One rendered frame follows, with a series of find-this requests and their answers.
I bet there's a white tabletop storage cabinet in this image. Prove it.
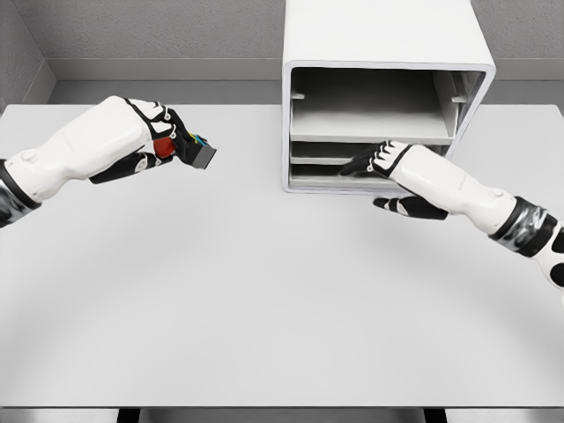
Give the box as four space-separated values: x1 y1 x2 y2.
280 0 497 196

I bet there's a thin white cabinet drawer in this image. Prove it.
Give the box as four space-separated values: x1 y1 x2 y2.
288 162 413 192
290 140 451 166

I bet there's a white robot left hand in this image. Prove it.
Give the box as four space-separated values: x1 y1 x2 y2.
75 95 203 186

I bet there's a large white cabinet drawer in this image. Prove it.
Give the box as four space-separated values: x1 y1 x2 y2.
290 98 457 144

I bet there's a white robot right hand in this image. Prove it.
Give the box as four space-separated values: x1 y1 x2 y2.
338 140 459 222

